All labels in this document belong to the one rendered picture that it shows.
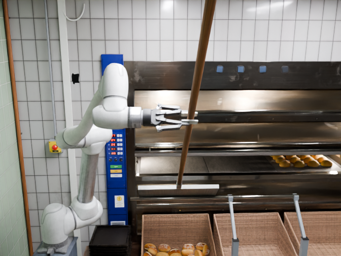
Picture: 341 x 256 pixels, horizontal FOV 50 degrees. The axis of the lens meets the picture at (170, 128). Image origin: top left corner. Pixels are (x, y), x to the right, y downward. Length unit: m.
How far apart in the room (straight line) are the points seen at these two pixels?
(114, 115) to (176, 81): 1.31
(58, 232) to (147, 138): 0.98
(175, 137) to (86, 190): 0.89
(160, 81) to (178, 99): 0.20
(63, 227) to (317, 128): 2.05
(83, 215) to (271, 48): 1.79
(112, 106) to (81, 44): 1.32
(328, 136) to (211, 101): 0.99
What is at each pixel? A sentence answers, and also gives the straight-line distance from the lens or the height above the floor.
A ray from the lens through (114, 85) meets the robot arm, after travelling 1.55.
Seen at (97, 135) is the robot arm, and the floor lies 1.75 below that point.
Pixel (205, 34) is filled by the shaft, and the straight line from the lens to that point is 1.10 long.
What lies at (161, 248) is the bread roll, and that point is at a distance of 3.08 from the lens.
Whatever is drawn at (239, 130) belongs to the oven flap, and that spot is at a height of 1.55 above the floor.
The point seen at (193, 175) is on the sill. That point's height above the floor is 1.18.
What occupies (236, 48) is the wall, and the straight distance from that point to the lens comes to 2.81.
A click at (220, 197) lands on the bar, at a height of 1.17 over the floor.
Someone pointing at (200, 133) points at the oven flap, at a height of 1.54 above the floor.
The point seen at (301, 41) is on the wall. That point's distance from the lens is 2.95.
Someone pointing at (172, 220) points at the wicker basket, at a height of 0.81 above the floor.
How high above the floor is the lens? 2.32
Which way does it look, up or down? 15 degrees down
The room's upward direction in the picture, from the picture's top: straight up
